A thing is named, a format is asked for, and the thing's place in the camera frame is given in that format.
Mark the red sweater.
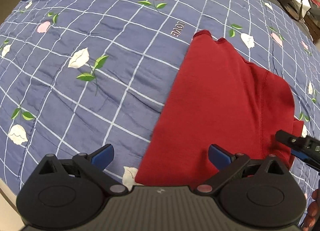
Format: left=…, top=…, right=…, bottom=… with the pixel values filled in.
left=135, top=30, right=304, bottom=187

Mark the right hand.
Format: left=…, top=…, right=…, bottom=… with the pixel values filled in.
left=302, top=189, right=319, bottom=231

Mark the blue floral plaid quilt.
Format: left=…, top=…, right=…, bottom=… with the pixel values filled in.
left=1, top=0, right=319, bottom=194

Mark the wooden nightstand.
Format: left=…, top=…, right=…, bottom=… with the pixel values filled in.
left=304, top=12, right=319, bottom=44

